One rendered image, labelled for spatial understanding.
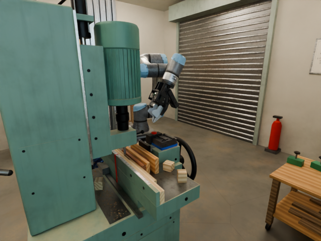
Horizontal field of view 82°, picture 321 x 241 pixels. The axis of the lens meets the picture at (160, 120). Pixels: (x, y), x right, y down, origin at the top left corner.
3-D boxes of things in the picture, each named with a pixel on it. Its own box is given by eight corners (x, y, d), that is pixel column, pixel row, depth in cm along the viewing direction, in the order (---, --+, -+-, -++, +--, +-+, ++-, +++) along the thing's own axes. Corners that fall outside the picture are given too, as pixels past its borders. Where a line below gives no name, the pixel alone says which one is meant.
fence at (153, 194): (159, 205, 62) (159, 191, 61) (155, 207, 61) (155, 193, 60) (101, 146, 109) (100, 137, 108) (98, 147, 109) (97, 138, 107)
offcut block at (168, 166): (162, 169, 84) (162, 163, 83) (166, 166, 87) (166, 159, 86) (170, 172, 82) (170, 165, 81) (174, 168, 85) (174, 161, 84)
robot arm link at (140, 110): (133, 117, 166) (132, 103, 162) (147, 116, 169) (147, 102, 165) (133, 121, 155) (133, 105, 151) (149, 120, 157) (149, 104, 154)
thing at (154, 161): (159, 172, 82) (158, 158, 80) (155, 174, 81) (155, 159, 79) (134, 153, 100) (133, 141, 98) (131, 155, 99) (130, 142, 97)
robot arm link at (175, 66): (184, 62, 101) (189, 57, 92) (175, 80, 100) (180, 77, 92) (171, 55, 99) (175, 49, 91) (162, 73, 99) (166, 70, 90)
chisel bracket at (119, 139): (137, 147, 88) (136, 129, 86) (108, 154, 80) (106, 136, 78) (130, 142, 94) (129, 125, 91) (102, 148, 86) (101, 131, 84)
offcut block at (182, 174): (185, 178, 78) (185, 169, 77) (187, 182, 75) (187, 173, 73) (176, 178, 78) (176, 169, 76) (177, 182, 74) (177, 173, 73)
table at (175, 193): (215, 189, 80) (216, 177, 78) (156, 222, 63) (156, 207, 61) (144, 144, 127) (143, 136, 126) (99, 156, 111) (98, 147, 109)
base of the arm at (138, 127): (130, 128, 168) (129, 117, 165) (145, 126, 174) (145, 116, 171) (134, 133, 155) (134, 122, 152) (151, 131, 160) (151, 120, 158)
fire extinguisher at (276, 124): (280, 151, 309) (287, 116, 292) (275, 154, 297) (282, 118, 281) (269, 147, 322) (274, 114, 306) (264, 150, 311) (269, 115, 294)
